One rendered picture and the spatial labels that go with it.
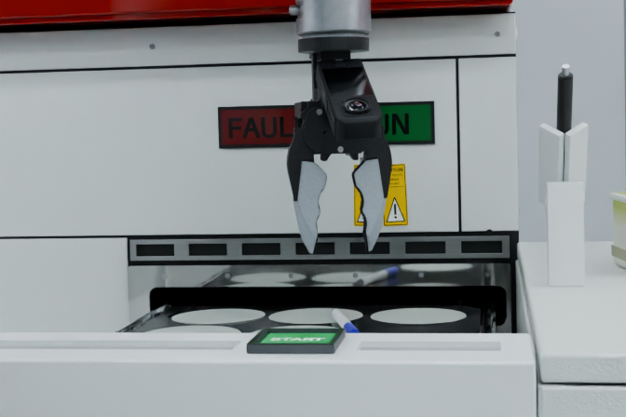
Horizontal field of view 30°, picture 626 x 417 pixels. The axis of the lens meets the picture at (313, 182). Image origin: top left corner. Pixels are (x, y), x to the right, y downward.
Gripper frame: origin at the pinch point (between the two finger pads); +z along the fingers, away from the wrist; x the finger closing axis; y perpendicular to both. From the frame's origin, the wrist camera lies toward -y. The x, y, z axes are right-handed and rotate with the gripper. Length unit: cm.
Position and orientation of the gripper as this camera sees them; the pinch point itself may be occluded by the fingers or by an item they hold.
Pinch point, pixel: (341, 240)
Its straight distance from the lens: 115.6
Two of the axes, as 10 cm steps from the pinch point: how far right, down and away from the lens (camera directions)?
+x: -9.9, 0.3, -1.3
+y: -1.3, -0.5, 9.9
